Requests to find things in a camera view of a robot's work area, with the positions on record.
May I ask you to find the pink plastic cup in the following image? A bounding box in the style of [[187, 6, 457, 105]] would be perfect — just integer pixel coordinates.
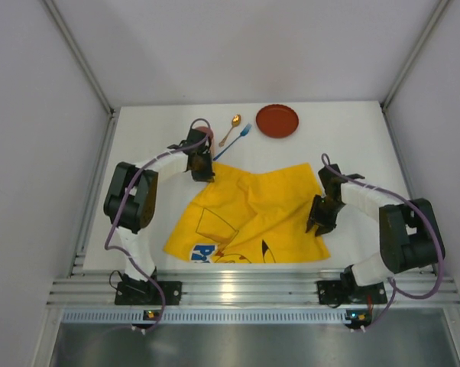
[[196, 126, 214, 147]]

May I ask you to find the blue plastic fork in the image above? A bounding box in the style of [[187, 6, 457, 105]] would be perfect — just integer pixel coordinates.
[[213, 123, 252, 161]]

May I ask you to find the yellow printed cloth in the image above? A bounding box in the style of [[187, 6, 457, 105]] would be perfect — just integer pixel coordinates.
[[164, 163, 330, 265]]

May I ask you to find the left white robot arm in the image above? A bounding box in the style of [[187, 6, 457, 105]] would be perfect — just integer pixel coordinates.
[[103, 127, 215, 281]]

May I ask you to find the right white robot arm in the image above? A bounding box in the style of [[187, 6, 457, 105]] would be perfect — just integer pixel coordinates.
[[306, 164, 445, 304]]

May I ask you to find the gold metal spoon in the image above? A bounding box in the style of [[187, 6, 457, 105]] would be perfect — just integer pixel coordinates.
[[219, 114, 241, 148]]

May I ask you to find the red round plate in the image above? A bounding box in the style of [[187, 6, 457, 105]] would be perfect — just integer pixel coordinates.
[[255, 104, 300, 138]]

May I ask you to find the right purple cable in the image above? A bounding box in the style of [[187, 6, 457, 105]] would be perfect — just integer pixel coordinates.
[[320, 153, 447, 332]]

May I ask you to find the purple cable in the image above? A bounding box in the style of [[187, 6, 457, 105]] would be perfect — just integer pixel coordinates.
[[320, 153, 447, 332], [104, 117, 212, 333]]

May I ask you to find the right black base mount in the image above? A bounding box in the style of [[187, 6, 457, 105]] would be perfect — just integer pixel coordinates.
[[316, 280, 387, 308]]

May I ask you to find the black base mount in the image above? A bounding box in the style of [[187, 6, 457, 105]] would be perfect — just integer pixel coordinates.
[[115, 281, 182, 306], [316, 280, 387, 308]]

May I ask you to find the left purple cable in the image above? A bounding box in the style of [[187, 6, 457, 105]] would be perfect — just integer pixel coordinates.
[[104, 117, 212, 333]]

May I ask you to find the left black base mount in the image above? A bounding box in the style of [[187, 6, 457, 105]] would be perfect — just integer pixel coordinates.
[[115, 281, 182, 306]]

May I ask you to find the left aluminium corner post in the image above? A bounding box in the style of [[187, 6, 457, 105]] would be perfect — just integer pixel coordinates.
[[40, 0, 115, 115]]

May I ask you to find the aluminium corner post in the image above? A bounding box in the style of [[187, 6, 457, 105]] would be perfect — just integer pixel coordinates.
[[40, 0, 115, 115], [380, 0, 452, 113]]

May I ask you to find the aluminium mounting rail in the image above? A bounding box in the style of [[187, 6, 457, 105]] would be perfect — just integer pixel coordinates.
[[46, 269, 460, 307]]

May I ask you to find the perforated grey cable duct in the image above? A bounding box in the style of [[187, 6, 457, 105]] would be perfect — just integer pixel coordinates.
[[62, 309, 368, 325]]

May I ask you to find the right aluminium corner post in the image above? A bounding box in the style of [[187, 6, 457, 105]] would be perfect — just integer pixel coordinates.
[[380, 0, 452, 113]]

